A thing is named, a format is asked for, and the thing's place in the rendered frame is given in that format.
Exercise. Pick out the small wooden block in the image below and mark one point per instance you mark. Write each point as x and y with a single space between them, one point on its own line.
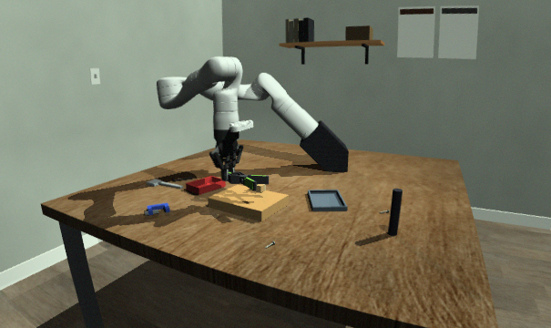
260 188

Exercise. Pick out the light tan wooden slab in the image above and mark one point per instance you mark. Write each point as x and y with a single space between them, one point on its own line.
242 201

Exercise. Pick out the black cylinder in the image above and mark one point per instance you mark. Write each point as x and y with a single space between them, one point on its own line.
395 212

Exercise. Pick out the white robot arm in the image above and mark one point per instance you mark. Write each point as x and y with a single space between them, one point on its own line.
225 102

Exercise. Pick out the red open tray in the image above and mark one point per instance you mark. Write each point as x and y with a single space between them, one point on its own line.
207 184

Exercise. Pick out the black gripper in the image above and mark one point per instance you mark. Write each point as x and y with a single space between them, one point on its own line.
228 149

